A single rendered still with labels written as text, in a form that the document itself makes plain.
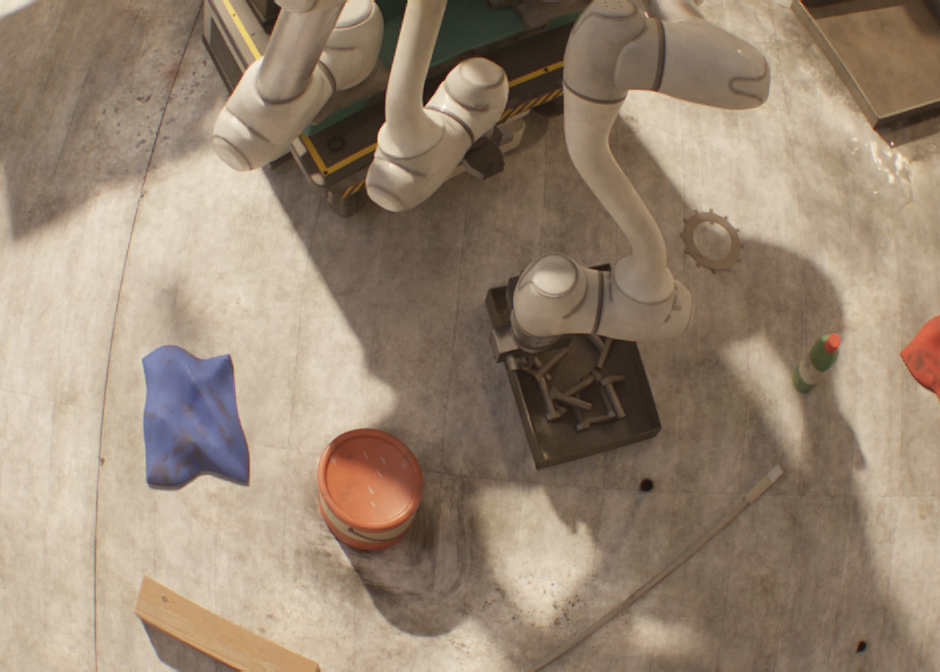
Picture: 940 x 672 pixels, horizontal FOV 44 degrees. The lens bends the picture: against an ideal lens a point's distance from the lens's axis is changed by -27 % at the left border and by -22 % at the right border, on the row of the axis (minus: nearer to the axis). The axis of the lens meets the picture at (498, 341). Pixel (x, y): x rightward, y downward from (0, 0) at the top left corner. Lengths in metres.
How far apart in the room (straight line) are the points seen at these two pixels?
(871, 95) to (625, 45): 1.54
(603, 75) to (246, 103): 0.60
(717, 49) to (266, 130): 0.76
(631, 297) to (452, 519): 0.61
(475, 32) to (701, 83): 0.76
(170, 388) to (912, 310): 1.71
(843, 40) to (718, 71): 1.53
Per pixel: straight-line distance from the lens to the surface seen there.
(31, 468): 2.82
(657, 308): 2.38
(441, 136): 2.18
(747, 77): 2.05
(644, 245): 2.31
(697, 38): 2.04
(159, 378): 2.79
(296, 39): 2.03
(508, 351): 2.56
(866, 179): 3.29
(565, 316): 2.38
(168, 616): 2.59
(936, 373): 3.14
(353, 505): 2.53
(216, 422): 2.73
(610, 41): 2.00
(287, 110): 2.26
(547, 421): 2.78
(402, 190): 2.17
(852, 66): 3.48
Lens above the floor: 2.65
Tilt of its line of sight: 68 degrees down
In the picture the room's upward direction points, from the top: 20 degrees clockwise
